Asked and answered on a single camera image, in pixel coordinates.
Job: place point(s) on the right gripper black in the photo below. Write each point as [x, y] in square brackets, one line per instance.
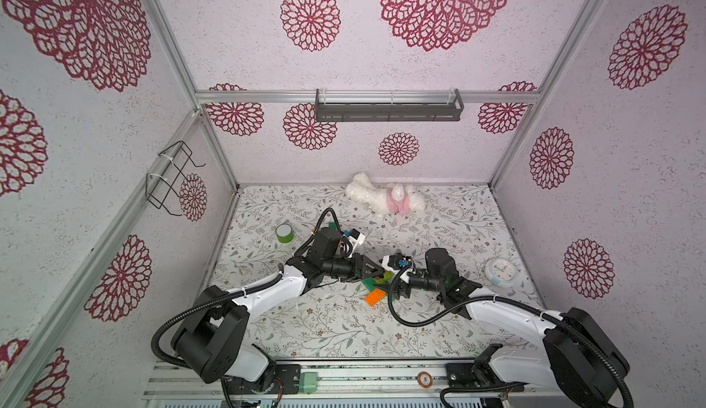
[414, 283]

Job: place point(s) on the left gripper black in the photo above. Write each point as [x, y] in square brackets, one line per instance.
[373, 273]

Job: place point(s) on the dark green lego brick back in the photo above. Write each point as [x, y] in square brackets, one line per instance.
[370, 284]

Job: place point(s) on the orange lego brick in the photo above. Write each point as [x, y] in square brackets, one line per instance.
[375, 296]

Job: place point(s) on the lime lego brick back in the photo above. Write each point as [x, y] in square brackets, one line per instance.
[386, 279]

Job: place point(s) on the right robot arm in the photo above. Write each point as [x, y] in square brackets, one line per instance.
[574, 356]

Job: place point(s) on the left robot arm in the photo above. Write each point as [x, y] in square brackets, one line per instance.
[209, 337]

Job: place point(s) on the white pink plush toy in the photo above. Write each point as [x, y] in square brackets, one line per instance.
[395, 199]

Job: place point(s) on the green tape roll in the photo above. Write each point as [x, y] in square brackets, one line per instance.
[284, 233]

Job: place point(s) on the green connector block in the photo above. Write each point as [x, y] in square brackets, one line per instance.
[308, 382]

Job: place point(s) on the metal base rail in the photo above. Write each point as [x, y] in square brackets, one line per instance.
[341, 383]

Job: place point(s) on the black wall shelf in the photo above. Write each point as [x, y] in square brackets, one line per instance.
[388, 112]

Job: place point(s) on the black wire wall rack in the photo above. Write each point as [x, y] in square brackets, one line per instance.
[161, 184]

